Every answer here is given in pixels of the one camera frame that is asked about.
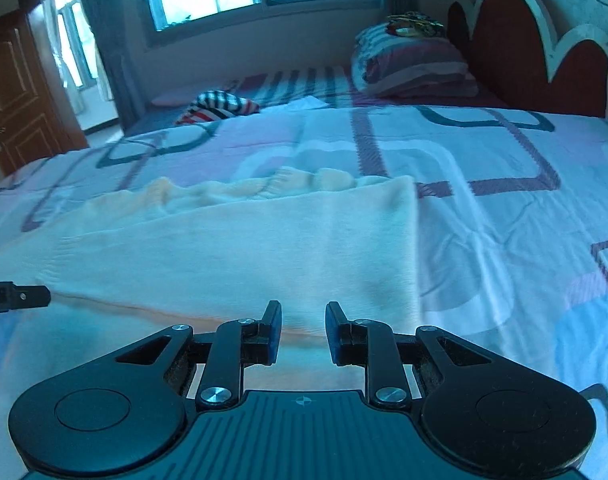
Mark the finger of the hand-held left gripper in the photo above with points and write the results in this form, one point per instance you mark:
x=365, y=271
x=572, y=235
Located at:
x=31, y=296

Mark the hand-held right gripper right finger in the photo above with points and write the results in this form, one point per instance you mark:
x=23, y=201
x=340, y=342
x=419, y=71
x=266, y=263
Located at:
x=336, y=340

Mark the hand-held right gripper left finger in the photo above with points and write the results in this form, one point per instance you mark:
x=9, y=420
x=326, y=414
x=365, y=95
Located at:
x=271, y=340

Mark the white towel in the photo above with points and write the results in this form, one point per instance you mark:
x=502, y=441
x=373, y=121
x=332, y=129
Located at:
x=234, y=260

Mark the patterned bed blanket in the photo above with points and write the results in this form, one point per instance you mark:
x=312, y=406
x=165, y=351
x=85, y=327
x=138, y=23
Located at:
x=498, y=230

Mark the brown wooden door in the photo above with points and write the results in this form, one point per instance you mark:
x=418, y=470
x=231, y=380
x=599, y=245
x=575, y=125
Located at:
x=19, y=100

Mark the red white navy striped garment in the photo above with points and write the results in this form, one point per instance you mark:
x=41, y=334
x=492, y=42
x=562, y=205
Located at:
x=219, y=105

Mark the striped bed sheet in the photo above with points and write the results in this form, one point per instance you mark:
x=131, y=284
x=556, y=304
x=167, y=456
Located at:
x=304, y=82

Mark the striped pillow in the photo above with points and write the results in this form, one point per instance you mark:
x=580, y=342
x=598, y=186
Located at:
x=413, y=67

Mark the colourful patterned cloth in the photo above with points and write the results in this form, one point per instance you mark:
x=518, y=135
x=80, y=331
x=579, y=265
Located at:
x=416, y=25

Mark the red headboard with white rim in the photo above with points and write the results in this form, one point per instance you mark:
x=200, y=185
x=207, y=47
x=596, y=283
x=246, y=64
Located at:
x=508, y=25

